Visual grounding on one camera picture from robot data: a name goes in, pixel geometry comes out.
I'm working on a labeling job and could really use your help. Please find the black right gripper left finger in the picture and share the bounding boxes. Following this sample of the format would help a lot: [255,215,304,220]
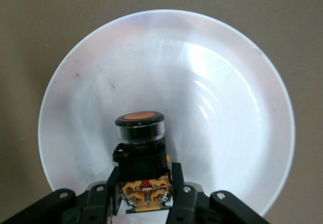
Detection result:
[0,167,122,224]

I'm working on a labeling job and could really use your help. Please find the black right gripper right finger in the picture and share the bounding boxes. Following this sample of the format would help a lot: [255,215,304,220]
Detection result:
[164,161,268,224]

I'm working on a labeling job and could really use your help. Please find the pale pink round plate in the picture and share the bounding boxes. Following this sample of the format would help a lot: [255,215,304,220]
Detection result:
[37,9,296,221]

